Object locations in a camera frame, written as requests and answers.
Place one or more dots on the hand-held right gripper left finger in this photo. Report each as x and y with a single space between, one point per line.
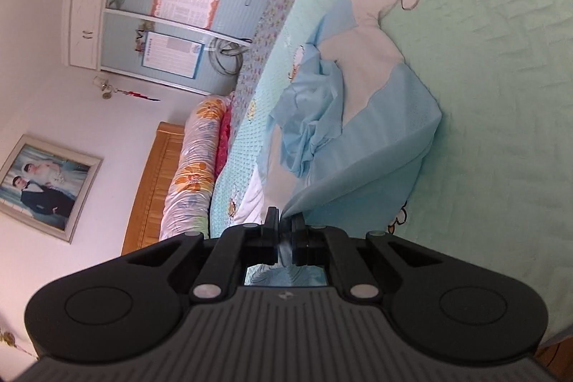
272 232

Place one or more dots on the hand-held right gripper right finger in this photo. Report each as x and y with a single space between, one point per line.
299 239

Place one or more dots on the blue and white t-shirt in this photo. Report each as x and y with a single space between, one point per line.
385 131

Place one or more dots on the orange floral bolster pillow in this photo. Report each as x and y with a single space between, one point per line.
197 167

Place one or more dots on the red pillow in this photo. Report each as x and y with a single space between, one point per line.
224 140

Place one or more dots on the wooden headboard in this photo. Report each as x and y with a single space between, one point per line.
152 185

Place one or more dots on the grey hoops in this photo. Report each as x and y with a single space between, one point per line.
224 51

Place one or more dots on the red knot hanging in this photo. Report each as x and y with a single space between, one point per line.
136 95

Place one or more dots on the blue bordered poster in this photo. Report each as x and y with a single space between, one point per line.
172 55

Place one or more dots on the purple heart print bedsheet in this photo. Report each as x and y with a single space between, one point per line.
277 6

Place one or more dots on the framed wedding photo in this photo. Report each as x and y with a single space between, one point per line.
44 189

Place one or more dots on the wooden letter decoration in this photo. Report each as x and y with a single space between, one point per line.
139 42

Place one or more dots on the bee print quilted bedspread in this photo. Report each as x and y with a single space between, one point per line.
492 95

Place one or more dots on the orange bordered poster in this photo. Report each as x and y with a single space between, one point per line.
186 4

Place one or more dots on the brass wall lamp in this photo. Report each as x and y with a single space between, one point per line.
105 89
6 339

